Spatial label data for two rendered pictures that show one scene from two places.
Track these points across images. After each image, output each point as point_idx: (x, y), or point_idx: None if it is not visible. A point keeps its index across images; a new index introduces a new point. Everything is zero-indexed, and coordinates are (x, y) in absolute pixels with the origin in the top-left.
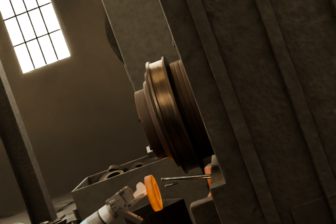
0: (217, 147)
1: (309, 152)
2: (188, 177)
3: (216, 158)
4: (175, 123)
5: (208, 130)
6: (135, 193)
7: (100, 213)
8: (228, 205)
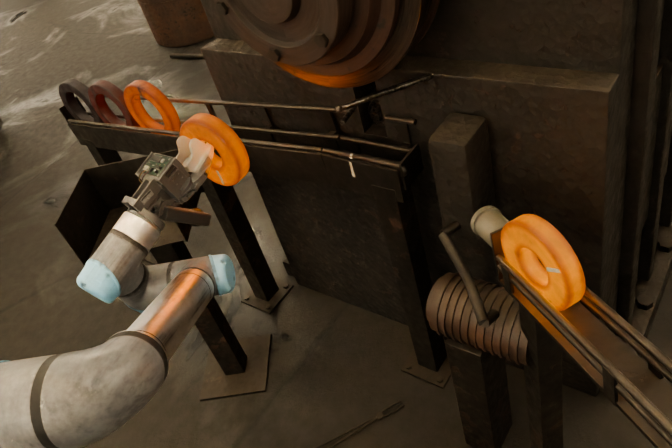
0: (627, 0)
1: None
2: (394, 91)
3: (619, 26)
4: None
5: None
6: (192, 162)
7: (134, 236)
8: (615, 116)
